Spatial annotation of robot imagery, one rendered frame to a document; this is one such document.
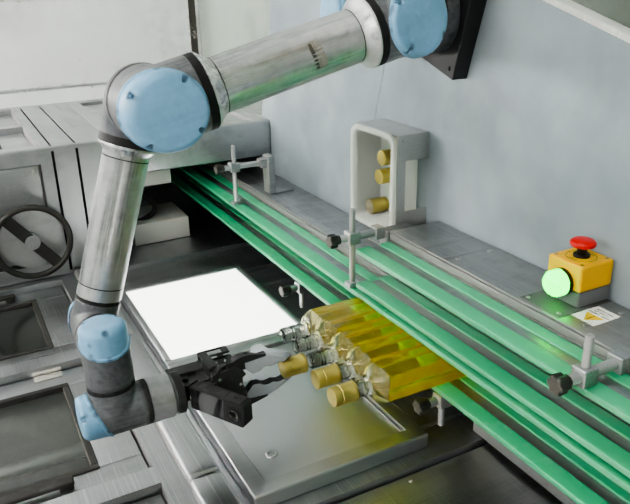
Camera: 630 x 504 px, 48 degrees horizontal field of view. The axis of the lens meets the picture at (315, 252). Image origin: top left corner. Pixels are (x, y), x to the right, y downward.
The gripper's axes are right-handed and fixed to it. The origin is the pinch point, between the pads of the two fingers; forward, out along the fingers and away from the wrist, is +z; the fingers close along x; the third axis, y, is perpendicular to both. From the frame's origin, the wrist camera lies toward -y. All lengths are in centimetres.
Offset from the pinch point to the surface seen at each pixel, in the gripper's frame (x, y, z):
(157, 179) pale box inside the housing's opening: -5, 110, 10
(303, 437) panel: 12.7, -4.0, 1.0
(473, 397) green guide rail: 3.4, -19.5, 26.2
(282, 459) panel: 12.6, -7.7, -4.9
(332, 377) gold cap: -0.6, -7.5, 5.2
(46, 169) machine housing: -15, 100, -23
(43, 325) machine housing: 17, 74, -33
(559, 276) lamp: -20.8, -27.7, 34.1
